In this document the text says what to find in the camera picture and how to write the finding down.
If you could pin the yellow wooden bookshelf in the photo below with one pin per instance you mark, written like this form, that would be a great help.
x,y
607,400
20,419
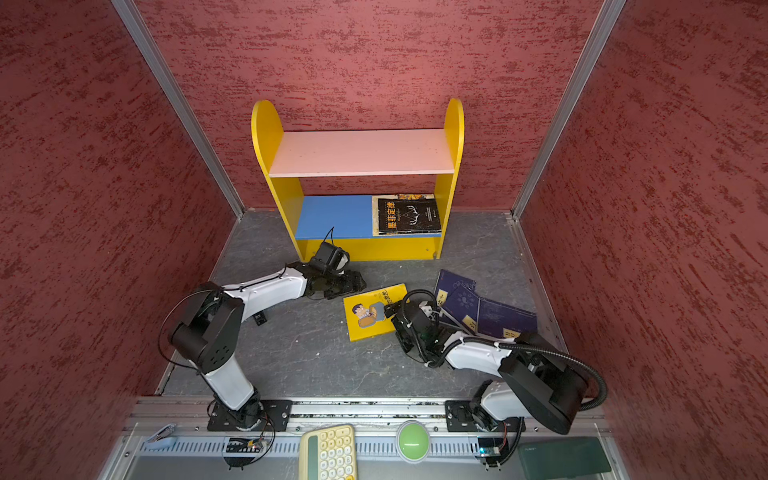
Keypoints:
x,y
358,223

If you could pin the aluminium corner post left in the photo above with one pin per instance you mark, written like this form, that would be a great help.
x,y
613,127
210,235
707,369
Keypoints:
x,y
133,21

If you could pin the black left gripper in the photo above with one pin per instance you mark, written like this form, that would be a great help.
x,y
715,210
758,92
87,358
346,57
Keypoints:
x,y
352,284

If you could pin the illustrated history book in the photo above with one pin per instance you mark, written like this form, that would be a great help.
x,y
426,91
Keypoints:
x,y
408,197

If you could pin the metal clip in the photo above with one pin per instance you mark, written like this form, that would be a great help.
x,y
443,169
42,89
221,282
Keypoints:
x,y
162,439

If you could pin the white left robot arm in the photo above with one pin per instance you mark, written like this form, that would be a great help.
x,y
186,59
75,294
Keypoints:
x,y
207,332

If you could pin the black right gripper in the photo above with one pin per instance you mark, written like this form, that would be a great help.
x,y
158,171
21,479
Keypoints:
x,y
406,346

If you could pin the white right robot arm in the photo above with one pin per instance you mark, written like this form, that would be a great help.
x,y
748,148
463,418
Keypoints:
x,y
530,377

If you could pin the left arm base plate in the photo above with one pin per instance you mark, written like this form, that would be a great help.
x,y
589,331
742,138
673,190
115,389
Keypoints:
x,y
276,414

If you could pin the black book orange title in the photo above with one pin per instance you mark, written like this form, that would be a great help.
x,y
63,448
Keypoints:
x,y
405,217

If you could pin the dark blue book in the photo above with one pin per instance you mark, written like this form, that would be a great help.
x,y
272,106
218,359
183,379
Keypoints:
x,y
462,305
498,320
447,282

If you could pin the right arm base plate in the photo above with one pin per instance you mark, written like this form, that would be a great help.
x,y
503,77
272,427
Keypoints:
x,y
469,416

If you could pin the dark blue book bottom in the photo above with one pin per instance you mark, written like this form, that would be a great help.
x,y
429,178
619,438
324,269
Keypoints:
x,y
462,305

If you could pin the yellow cartoon book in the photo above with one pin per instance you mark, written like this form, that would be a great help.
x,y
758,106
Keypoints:
x,y
369,314

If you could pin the dark blue book top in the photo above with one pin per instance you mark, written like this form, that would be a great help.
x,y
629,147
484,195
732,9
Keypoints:
x,y
498,320

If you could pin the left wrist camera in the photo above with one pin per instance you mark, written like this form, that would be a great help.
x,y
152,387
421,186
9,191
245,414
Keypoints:
x,y
329,259

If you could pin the green round button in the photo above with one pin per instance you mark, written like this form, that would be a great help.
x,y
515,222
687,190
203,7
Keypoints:
x,y
412,442

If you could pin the circuit board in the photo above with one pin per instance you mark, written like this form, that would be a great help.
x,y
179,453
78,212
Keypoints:
x,y
243,446
489,447

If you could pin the left circuit board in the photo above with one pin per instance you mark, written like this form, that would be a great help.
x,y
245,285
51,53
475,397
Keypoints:
x,y
243,446

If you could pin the aluminium corner post right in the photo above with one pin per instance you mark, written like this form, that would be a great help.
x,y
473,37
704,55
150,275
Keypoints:
x,y
601,30

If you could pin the yellow calculator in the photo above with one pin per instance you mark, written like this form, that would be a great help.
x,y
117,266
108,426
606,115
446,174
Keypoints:
x,y
328,454

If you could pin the small black remote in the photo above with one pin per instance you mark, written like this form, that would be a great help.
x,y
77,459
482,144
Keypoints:
x,y
260,318

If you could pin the right circuit board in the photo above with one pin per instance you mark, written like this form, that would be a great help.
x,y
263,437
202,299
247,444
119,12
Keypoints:
x,y
489,447

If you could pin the aluminium corner post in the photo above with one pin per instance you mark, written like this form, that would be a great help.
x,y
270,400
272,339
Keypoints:
x,y
133,21
601,30

